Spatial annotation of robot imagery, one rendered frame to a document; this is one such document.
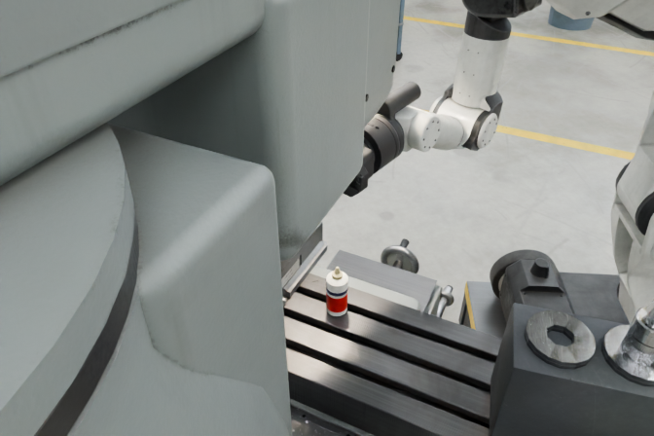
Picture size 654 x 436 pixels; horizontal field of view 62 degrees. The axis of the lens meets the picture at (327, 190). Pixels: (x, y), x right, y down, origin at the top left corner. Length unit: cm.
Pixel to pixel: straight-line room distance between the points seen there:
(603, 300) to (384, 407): 93
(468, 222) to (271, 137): 239
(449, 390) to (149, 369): 75
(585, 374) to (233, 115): 58
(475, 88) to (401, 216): 166
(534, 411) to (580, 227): 213
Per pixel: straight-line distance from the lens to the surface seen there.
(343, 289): 100
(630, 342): 82
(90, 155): 28
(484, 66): 114
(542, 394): 83
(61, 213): 24
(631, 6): 103
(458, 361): 101
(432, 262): 252
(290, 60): 41
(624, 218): 139
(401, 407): 94
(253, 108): 42
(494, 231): 276
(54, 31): 25
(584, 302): 169
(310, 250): 114
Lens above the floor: 170
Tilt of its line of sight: 36 degrees down
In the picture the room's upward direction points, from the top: straight up
